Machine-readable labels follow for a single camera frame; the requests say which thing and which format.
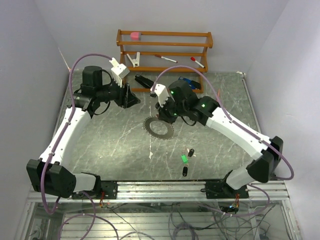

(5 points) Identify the black key tag upper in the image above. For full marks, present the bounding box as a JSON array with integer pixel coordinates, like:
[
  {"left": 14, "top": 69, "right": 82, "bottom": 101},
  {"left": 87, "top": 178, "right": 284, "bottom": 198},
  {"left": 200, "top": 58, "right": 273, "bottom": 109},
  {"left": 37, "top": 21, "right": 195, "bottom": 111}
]
[{"left": 187, "top": 148, "right": 195, "bottom": 158}]

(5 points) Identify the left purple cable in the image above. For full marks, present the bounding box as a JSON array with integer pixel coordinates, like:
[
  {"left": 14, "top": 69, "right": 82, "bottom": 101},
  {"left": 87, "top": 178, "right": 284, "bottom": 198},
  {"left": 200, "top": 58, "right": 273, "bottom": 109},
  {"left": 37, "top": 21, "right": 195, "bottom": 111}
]
[{"left": 39, "top": 52, "right": 120, "bottom": 240}]

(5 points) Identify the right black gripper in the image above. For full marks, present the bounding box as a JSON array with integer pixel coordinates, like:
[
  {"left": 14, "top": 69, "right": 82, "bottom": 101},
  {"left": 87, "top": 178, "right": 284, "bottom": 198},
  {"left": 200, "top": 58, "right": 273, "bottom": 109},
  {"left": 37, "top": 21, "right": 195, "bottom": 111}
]
[{"left": 155, "top": 94, "right": 188, "bottom": 125}]

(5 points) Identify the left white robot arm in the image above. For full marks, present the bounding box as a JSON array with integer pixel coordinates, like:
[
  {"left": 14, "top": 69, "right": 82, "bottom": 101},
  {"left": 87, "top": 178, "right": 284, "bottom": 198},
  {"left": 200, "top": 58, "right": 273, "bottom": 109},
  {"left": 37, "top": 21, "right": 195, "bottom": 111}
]
[{"left": 26, "top": 63, "right": 140, "bottom": 199}]

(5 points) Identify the red-capped marker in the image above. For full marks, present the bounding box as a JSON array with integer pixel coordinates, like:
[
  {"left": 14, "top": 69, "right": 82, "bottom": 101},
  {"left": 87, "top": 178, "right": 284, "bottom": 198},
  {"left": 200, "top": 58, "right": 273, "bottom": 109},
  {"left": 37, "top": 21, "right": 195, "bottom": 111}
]
[
  {"left": 190, "top": 56, "right": 205, "bottom": 69},
  {"left": 154, "top": 54, "right": 178, "bottom": 64}
]

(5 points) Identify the red-capped marker right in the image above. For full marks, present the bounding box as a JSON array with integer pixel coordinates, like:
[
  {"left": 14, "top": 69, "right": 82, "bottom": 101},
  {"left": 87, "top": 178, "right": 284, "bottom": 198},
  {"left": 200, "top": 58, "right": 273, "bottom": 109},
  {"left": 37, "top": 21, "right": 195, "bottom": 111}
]
[{"left": 190, "top": 56, "right": 205, "bottom": 69}]

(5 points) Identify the green key tag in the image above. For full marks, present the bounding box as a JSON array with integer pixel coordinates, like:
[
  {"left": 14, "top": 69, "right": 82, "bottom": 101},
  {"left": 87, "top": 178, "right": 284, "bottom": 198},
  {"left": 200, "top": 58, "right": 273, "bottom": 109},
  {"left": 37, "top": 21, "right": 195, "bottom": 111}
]
[{"left": 181, "top": 154, "right": 189, "bottom": 166}]

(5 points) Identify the pink eraser block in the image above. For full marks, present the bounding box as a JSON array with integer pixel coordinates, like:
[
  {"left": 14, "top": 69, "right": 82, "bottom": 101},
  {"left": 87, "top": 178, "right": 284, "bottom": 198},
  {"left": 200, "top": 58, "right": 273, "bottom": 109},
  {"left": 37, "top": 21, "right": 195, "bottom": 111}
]
[{"left": 130, "top": 31, "right": 142, "bottom": 41}]

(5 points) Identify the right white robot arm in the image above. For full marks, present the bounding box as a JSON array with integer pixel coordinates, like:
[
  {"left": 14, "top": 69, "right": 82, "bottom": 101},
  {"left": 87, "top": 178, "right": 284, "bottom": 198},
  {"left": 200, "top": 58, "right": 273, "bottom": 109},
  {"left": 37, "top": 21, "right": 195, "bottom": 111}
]
[{"left": 150, "top": 80, "right": 283, "bottom": 198}]

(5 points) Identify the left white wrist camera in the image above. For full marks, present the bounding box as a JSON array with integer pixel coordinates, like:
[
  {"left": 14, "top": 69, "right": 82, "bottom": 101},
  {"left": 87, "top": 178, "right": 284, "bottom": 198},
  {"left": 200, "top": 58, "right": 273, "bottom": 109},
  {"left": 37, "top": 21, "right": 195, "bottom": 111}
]
[{"left": 109, "top": 57, "right": 130, "bottom": 88}]

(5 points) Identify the purple cable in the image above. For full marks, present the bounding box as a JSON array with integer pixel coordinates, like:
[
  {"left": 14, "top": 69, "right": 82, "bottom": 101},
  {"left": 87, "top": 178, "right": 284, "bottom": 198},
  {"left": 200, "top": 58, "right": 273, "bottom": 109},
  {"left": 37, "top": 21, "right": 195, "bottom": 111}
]
[
  {"left": 39, "top": 52, "right": 120, "bottom": 240},
  {"left": 149, "top": 65, "right": 295, "bottom": 218}
]

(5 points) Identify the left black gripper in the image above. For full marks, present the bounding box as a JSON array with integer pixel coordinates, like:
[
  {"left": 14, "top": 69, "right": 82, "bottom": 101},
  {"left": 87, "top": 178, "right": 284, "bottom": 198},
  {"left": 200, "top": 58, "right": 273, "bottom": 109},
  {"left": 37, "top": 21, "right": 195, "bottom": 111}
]
[{"left": 96, "top": 75, "right": 141, "bottom": 109}]

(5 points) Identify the white plastic clip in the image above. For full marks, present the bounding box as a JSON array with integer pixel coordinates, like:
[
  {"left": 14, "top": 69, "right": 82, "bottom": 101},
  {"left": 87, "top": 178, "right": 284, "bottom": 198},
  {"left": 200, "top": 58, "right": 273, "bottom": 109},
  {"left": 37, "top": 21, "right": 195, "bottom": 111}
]
[{"left": 126, "top": 52, "right": 141, "bottom": 68}]

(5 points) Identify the wooden three-tier shelf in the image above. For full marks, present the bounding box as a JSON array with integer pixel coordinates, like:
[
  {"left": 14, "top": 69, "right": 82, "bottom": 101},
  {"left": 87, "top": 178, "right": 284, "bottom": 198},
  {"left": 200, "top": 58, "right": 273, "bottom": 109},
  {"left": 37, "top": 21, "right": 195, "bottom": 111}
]
[{"left": 115, "top": 29, "right": 214, "bottom": 94}]

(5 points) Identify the aluminium mounting rail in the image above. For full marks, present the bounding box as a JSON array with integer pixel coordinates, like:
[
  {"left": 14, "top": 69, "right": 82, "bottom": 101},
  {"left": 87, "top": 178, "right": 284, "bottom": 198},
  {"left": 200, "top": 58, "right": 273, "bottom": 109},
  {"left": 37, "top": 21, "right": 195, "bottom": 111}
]
[{"left": 26, "top": 178, "right": 291, "bottom": 202}]

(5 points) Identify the red-capped marker left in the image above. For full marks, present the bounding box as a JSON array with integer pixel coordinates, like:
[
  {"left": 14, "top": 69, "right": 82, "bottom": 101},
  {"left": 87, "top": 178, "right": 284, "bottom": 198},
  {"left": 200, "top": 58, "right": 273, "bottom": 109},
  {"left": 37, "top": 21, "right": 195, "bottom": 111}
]
[{"left": 154, "top": 54, "right": 178, "bottom": 64}]

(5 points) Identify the black stapler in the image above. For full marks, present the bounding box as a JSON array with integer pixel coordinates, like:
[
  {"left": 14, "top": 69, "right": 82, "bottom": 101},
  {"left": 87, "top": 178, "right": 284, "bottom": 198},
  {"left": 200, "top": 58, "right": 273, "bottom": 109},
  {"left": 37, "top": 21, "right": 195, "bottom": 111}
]
[{"left": 134, "top": 74, "right": 154, "bottom": 89}]

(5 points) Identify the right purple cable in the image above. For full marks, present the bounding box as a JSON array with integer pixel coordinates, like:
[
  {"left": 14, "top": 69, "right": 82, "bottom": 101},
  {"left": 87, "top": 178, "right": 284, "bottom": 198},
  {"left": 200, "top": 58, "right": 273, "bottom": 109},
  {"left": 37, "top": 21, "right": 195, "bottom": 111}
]
[{"left": 149, "top": 65, "right": 295, "bottom": 218}]

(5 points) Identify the metal disc with keyrings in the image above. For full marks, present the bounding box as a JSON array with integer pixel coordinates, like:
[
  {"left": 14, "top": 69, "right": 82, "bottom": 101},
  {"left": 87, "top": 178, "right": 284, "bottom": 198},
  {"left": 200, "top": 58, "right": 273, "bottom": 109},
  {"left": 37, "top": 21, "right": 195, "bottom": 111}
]
[{"left": 143, "top": 116, "right": 174, "bottom": 140}]

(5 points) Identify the blue stapler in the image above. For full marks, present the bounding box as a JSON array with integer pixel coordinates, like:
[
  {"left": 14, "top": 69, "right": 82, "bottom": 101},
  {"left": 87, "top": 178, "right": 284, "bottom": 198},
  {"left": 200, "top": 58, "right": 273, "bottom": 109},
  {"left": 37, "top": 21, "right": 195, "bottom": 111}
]
[{"left": 178, "top": 76, "right": 202, "bottom": 90}]

